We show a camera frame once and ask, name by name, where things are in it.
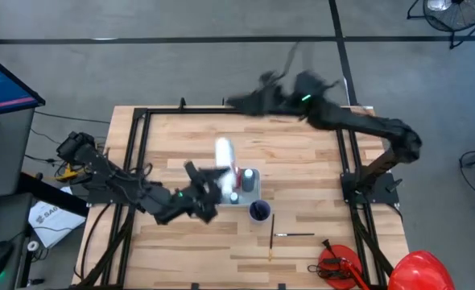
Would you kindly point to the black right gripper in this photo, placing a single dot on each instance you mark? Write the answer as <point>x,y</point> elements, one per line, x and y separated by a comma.
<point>294,98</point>

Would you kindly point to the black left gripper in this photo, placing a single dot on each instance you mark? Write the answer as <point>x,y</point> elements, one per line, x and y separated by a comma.
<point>197,197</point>

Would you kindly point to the small viridian green paint bottle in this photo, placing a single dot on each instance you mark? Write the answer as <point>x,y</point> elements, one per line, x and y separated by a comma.
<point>234,197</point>

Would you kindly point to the large white paint bottle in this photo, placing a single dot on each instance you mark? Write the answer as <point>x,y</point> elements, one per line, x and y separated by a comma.
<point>224,161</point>

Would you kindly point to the dark grey paint bottle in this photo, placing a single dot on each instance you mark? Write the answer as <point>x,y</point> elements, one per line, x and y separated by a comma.
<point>248,181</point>

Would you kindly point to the white plastic caddy bin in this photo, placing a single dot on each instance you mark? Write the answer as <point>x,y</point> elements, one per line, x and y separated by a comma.
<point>247,200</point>

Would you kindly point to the lavender plastic cup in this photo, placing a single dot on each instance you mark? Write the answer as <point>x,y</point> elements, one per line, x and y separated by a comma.
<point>259,211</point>

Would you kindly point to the black brush with orange end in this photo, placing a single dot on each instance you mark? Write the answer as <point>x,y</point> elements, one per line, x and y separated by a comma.
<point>271,237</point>

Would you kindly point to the black paint brush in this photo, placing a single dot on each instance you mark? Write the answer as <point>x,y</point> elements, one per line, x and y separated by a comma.
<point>298,234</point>

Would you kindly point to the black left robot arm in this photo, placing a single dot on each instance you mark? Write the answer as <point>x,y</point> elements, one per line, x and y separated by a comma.
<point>112,181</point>

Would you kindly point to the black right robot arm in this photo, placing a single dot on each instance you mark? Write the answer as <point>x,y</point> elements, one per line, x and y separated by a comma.
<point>362,123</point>

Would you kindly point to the white label sticker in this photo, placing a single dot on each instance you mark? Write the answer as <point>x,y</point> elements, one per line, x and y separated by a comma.
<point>365,107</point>

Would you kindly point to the red round plate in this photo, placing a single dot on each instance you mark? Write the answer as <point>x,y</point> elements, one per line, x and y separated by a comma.
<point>344,253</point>

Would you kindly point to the red and black hand tool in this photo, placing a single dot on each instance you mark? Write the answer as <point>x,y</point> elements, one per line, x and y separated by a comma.
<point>352,272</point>

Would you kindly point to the white printed paper sheet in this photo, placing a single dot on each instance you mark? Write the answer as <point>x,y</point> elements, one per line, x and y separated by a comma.
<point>54,223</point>

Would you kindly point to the white tape roll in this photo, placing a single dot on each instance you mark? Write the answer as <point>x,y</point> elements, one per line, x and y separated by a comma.
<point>32,242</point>

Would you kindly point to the grey side desk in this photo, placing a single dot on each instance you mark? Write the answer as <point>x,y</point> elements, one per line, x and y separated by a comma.
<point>4,225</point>

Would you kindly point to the red hard hat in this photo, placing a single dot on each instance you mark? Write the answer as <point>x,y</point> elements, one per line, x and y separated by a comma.
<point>420,272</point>

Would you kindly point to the black floor fan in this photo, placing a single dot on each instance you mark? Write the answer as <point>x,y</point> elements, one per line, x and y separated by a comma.
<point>457,16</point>

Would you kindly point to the computer monitor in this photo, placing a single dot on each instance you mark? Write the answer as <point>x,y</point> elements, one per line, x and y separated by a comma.
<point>0,84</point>

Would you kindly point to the black metal table frame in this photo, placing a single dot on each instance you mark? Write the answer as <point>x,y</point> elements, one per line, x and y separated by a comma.
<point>173,110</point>

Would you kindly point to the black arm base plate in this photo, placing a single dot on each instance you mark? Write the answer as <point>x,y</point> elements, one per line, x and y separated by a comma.
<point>96,197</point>
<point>382,195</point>

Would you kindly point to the black desk frame bar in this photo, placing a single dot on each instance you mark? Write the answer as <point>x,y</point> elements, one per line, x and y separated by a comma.
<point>52,195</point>

